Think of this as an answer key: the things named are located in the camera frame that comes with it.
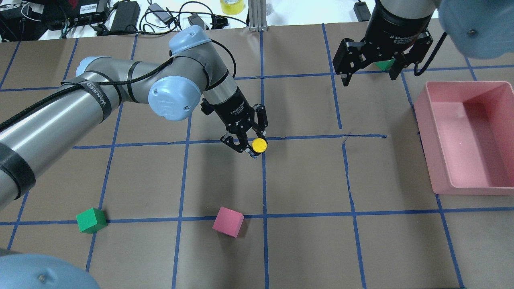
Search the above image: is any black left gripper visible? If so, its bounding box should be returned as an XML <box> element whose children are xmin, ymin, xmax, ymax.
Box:
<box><xmin>201</xmin><ymin>88</ymin><xmax>268</xmax><ymax>153</ymax></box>

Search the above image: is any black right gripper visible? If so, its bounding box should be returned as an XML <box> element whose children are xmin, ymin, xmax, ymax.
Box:
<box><xmin>332</xmin><ymin>0</ymin><xmax>434</xmax><ymax>87</ymax></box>

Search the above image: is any yellow push button switch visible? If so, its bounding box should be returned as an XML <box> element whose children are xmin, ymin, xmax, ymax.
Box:
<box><xmin>245</xmin><ymin>137</ymin><xmax>268</xmax><ymax>159</ymax></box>

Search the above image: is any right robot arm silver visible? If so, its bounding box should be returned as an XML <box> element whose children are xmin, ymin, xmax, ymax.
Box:
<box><xmin>332</xmin><ymin>0</ymin><xmax>514</xmax><ymax>86</ymax></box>

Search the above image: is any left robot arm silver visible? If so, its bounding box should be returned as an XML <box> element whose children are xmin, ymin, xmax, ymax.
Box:
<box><xmin>0</xmin><ymin>25</ymin><xmax>268</xmax><ymax>208</ymax></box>

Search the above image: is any green cube far corner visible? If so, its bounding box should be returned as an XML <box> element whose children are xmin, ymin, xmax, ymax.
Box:
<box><xmin>374</xmin><ymin>58</ymin><xmax>396</xmax><ymax>72</ymax></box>

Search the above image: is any pink cube far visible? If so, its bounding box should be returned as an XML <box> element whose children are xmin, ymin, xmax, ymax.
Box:
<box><xmin>212</xmin><ymin>207</ymin><xmax>244</xmax><ymax>238</ymax></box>

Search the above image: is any pink plastic bin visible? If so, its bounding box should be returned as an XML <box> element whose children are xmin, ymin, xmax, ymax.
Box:
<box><xmin>414</xmin><ymin>81</ymin><xmax>514</xmax><ymax>195</ymax></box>

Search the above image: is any yellow tape roll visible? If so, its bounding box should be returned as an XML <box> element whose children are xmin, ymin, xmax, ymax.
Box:
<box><xmin>220</xmin><ymin>0</ymin><xmax>245</xmax><ymax>15</ymax></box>

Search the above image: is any black power adapter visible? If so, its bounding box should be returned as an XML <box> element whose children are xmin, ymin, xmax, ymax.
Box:
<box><xmin>110</xmin><ymin>0</ymin><xmax>140</xmax><ymax>34</ymax></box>

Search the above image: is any green cube near base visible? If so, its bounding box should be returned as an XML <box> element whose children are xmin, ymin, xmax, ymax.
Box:
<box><xmin>76</xmin><ymin>208</ymin><xmax>108</xmax><ymax>234</ymax></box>

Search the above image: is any aluminium frame post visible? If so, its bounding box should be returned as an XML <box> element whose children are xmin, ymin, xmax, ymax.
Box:
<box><xmin>248</xmin><ymin>0</ymin><xmax>268</xmax><ymax>32</ymax></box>

